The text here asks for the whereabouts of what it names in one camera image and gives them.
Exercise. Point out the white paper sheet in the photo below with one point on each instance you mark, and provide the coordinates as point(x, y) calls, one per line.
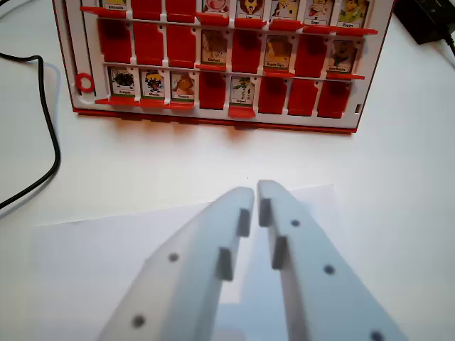
point(89, 266)

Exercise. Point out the red and white game board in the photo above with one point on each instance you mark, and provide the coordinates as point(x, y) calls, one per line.
point(227, 67)

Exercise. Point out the black box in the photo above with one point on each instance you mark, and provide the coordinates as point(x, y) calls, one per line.
point(423, 21)

